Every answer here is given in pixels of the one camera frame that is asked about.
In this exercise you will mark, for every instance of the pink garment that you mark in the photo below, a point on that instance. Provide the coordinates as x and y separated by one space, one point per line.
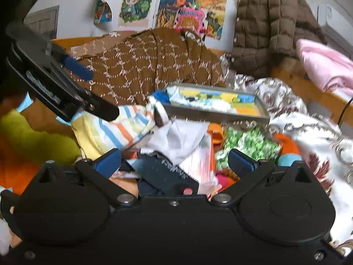
325 63

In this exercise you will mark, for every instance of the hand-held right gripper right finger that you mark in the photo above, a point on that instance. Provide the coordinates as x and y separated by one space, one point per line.
242 163

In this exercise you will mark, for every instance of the brown puffer jacket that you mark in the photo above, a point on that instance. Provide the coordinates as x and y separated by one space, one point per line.
270 19

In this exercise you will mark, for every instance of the pumpkin wall poster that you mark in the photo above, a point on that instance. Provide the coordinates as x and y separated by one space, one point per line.
171 5

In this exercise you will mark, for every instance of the brown embroidered blanket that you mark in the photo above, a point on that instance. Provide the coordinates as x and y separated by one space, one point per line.
143 60

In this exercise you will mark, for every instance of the pink and yellow cloth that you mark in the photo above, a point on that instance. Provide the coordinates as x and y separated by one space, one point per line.
224 180

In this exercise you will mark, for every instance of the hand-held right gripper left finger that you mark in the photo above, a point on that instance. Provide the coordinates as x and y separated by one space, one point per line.
107 161

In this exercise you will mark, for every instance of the green and orange cloth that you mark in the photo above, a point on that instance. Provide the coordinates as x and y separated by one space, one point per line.
24 132

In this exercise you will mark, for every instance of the grey storage box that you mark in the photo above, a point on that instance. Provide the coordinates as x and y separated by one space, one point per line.
220 116

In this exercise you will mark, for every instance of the orange and blue plush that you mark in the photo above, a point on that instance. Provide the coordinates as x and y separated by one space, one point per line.
288 146

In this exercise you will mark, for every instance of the colourful patchwork cloth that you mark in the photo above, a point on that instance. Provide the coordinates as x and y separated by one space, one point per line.
209 99

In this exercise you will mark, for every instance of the blond cartoon girl poster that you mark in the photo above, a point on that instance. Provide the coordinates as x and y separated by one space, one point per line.
135 8

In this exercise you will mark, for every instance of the green patterned cloth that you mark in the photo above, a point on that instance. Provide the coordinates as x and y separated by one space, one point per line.
248 143

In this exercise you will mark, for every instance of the pink cartoon girl poster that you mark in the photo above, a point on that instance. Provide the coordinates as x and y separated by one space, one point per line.
190 20

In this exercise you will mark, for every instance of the dark navy garment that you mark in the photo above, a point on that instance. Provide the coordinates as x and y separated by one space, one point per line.
162 171

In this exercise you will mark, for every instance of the folded colourful paper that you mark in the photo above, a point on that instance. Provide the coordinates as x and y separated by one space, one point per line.
102 8

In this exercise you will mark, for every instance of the grey panelled door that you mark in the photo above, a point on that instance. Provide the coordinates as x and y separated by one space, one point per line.
44 22

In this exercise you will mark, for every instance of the orange landscape wall poster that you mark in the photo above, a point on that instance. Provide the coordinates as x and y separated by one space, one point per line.
216 13

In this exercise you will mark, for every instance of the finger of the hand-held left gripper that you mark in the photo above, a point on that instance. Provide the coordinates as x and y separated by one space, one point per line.
103 109
80 69

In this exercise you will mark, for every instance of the white floral blanket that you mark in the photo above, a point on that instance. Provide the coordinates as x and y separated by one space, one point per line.
309 132

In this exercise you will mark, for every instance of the white red-printed cloth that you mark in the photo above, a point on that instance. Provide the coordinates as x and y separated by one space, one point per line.
198 162

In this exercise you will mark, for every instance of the pastel striped cloth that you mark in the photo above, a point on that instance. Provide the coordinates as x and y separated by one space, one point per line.
118 129

